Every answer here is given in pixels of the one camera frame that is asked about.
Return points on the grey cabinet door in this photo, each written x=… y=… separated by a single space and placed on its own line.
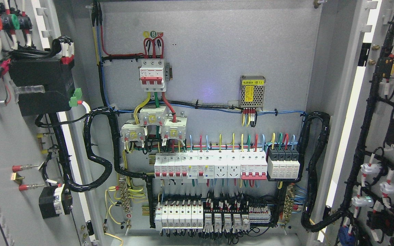
x=362 y=212
x=20 y=217

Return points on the white current transformer cluster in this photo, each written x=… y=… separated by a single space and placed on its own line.
x=154 y=120

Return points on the white miniature breaker row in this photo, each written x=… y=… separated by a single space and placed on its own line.
x=184 y=165

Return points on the metal mesh power supply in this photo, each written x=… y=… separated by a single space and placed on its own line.
x=252 y=91

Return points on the main red lever breaker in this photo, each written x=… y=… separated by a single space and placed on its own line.
x=154 y=73

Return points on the red lever circuit breaker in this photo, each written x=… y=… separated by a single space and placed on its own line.
x=253 y=165

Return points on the lower white breaker row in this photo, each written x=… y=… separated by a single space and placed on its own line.
x=179 y=215

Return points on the black white surge protector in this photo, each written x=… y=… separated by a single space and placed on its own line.
x=283 y=164

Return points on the black relay terminal row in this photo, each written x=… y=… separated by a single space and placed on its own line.
x=233 y=215

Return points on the brass ground terminal bar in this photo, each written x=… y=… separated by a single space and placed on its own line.
x=125 y=200

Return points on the black digital power meter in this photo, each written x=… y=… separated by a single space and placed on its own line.
x=46 y=84

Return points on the white DIN rail socket row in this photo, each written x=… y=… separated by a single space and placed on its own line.
x=227 y=164

